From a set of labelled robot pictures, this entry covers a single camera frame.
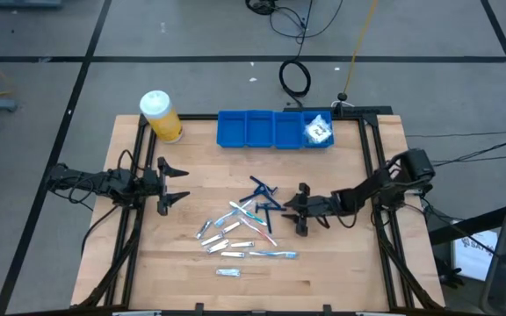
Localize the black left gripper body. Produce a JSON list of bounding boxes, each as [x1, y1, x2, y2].
[[141, 156, 170, 216]]

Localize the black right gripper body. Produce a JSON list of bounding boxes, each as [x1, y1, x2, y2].
[[296, 183, 338, 237]]

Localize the red white bagged toothbrush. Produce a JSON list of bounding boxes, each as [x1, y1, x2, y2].
[[238, 216, 279, 248]]

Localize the blue white bagged toothbrush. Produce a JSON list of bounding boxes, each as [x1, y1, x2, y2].
[[248, 250, 300, 260]]

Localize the teal white bagged toothbrush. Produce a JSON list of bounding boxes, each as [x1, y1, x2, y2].
[[228, 200, 268, 226]]

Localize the light blue bagged toothbrush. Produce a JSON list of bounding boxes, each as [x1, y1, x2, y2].
[[213, 199, 254, 228]]

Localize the bagged white cotton swabs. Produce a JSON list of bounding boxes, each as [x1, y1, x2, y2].
[[304, 114, 334, 144]]

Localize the yellow wipes canister white lid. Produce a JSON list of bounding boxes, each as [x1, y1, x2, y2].
[[139, 90, 184, 144]]

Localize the black metal beam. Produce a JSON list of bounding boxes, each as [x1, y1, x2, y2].
[[428, 202, 506, 246]]

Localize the white printed sign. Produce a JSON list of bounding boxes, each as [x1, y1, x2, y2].
[[452, 230, 500, 282]]

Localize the black aluminium table frame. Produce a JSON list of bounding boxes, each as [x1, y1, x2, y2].
[[72, 104, 445, 311]]

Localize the black cable with coil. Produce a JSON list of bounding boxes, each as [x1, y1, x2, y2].
[[278, 0, 314, 109]]

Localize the yellow hanging cable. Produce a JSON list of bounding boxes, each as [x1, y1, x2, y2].
[[343, 0, 380, 96]]

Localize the black coiled floor cable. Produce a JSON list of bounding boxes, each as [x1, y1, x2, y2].
[[244, 0, 345, 45]]

